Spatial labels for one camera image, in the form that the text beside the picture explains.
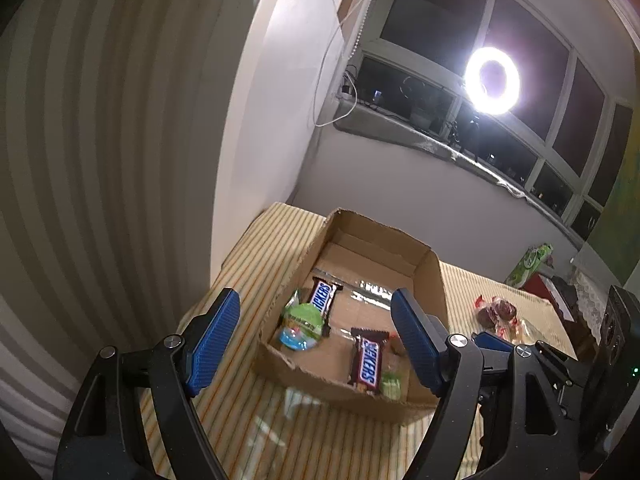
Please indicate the clear plastic biscuit packet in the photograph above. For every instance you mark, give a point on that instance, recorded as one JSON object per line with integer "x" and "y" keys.
{"x": 527, "y": 331}

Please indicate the mint candy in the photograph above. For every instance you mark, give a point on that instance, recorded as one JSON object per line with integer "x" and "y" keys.
{"x": 391, "y": 386}

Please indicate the white cabinet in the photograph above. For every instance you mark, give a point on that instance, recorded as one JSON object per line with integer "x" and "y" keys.
{"x": 270, "y": 110}

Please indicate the small dark chocolate bar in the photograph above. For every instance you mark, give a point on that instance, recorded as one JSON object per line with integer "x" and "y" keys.
{"x": 322, "y": 300}

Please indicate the brown chocolate bar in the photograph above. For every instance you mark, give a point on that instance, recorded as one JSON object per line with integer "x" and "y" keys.
{"x": 367, "y": 362}

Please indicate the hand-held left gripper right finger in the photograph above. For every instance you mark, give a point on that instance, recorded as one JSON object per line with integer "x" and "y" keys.
{"x": 417, "y": 342}

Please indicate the red box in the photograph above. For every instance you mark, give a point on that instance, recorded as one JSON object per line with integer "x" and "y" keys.
{"x": 540, "y": 290}

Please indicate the large window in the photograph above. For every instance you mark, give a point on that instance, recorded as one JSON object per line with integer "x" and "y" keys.
{"x": 440, "y": 5}

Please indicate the green wall poster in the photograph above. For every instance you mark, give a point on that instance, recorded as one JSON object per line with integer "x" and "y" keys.
{"x": 620, "y": 220}

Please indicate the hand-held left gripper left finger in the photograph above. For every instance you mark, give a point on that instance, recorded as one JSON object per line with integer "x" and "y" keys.
{"x": 215, "y": 340}

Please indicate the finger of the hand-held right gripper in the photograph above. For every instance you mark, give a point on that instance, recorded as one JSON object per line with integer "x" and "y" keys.
{"x": 570, "y": 370}
{"x": 492, "y": 342}

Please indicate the green gift bag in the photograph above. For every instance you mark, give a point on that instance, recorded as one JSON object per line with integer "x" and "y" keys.
{"x": 530, "y": 265}

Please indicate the cardboard box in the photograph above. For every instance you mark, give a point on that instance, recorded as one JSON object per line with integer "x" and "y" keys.
{"x": 350, "y": 320}

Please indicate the white lace cloth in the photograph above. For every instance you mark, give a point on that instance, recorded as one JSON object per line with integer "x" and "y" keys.
{"x": 587, "y": 295}

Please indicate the white power strip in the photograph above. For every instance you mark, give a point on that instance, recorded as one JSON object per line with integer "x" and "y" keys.
{"x": 346, "y": 93}

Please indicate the green candy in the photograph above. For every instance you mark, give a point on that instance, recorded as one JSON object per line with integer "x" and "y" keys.
{"x": 300, "y": 327}

